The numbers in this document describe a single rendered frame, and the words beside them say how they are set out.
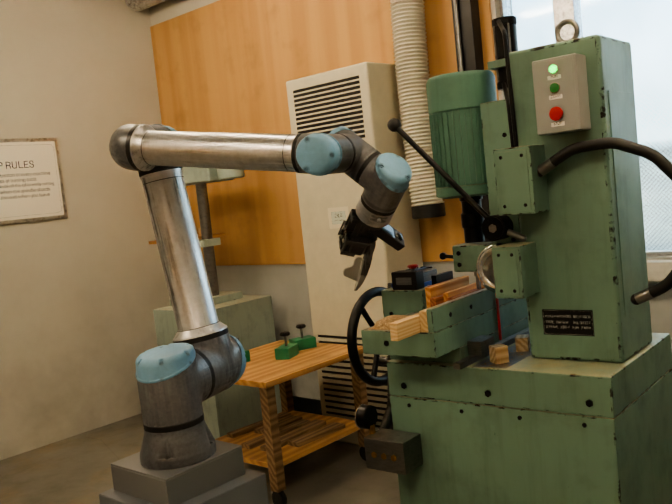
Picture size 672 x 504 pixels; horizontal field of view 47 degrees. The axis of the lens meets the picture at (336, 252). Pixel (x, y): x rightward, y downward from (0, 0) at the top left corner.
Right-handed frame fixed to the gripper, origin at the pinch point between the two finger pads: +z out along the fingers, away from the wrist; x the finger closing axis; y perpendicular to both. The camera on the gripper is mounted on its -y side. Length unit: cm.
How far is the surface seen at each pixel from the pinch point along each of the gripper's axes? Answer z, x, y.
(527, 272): -30.8, 21.8, -28.9
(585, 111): -63, 3, -31
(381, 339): -3.1, 24.2, -3.2
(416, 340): -10.1, 28.7, -8.8
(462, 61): 18, -146, -71
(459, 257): -11.5, 1.3, -25.0
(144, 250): 227, -199, 43
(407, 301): 4.6, 4.7, -16.1
